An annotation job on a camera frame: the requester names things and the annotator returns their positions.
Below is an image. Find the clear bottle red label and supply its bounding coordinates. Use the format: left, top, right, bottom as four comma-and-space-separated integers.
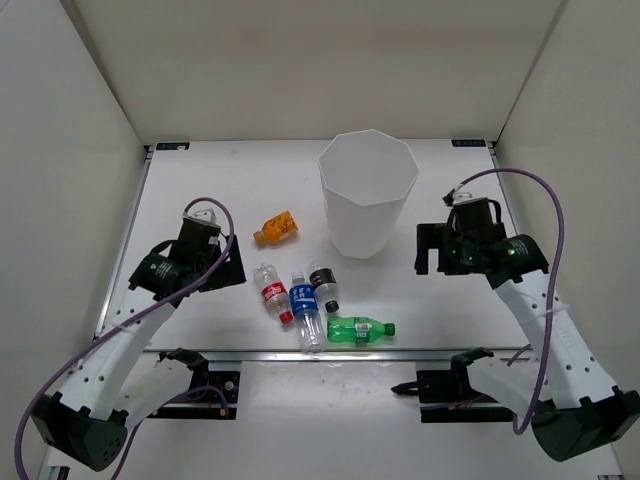
253, 263, 293, 325

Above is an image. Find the green plastic bottle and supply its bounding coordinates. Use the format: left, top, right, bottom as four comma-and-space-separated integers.
327, 316, 396, 345

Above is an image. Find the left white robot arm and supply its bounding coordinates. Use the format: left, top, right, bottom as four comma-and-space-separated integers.
30, 217, 246, 472

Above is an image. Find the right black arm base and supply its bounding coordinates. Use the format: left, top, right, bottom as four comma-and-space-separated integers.
391, 347, 512, 424

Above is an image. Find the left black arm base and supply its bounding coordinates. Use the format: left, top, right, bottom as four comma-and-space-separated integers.
150, 348, 241, 420

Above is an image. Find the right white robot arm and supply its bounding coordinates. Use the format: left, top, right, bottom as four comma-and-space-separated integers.
414, 198, 639, 462

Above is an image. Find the white octagonal bin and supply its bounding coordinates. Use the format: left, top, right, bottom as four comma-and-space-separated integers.
318, 129, 419, 259

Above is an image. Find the orange juice bottle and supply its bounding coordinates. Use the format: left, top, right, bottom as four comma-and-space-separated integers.
253, 211, 298, 247

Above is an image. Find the clear bottle blue label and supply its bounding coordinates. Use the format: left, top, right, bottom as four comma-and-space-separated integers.
289, 272, 326, 353

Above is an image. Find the clear bottle black label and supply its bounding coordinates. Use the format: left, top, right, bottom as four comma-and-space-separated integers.
308, 261, 340, 315

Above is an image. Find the right table logo sticker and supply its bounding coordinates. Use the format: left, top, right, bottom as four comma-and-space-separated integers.
451, 139, 486, 148

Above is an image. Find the table logo sticker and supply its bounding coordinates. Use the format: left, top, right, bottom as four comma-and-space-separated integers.
155, 142, 190, 151
451, 139, 486, 148

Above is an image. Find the left table logo sticker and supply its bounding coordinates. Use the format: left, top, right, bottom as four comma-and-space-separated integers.
155, 142, 190, 151

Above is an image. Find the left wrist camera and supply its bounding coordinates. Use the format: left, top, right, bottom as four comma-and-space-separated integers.
182, 208, 220, 229

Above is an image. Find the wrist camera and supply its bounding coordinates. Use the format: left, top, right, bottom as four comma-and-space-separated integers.
182, 208, 220, 229
442, 185, 473, 207

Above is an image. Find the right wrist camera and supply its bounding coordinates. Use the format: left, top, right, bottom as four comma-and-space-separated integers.
442, 185, 473, 207

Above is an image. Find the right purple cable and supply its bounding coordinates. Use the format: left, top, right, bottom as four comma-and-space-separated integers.
457, 167, 566, 435

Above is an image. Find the purple cable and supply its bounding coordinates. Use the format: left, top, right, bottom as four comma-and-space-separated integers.
457, 167, 566, 435
13, 197, 236, 480

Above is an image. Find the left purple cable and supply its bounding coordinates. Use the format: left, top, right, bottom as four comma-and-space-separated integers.
13, 197, 236, 480

